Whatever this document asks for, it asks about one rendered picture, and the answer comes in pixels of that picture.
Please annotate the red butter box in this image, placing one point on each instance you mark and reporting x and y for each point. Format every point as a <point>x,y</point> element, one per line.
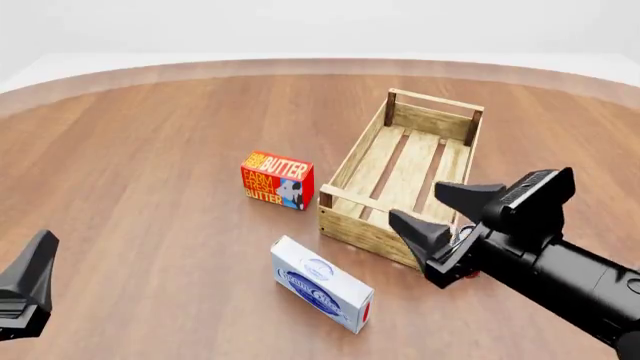
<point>276,183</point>

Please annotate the wooden slat tray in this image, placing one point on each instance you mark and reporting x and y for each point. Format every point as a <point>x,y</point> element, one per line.
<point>400,157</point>

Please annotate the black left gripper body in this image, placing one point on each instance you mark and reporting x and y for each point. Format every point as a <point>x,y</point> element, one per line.
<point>20,322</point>

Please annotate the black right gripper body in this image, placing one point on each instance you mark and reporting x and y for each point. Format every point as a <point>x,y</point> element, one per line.
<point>457,264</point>

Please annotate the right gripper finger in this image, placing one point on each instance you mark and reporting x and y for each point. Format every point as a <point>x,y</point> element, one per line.
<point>467,198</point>
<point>417,234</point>

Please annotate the white cream cheese box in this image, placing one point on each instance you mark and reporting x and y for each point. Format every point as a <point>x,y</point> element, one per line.
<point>320,285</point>

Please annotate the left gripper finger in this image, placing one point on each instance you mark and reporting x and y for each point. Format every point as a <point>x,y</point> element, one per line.
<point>32,270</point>

